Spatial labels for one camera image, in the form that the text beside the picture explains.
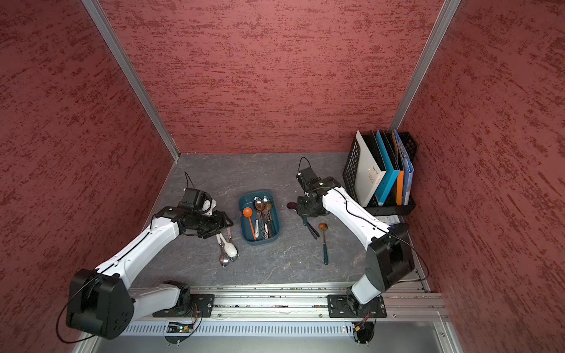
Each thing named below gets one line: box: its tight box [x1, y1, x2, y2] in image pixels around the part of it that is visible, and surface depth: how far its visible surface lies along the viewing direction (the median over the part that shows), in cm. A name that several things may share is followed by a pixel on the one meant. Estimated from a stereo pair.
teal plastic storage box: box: [238, 189, 282, 246], surface depth 97 cm
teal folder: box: [375, 129, 401, 207], surface depth 81 cm
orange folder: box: [392, 129, 404, 206], surface depth 86 cm
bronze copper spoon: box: [264, 200, 274, 239], surface depth 99 cm
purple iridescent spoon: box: [286, 201, 321, 240], surface depth 96 cm
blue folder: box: [393, 129, 415, 206], surface depth 82 cm
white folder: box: [356, 130, 387, 208], surface depth 83 cm
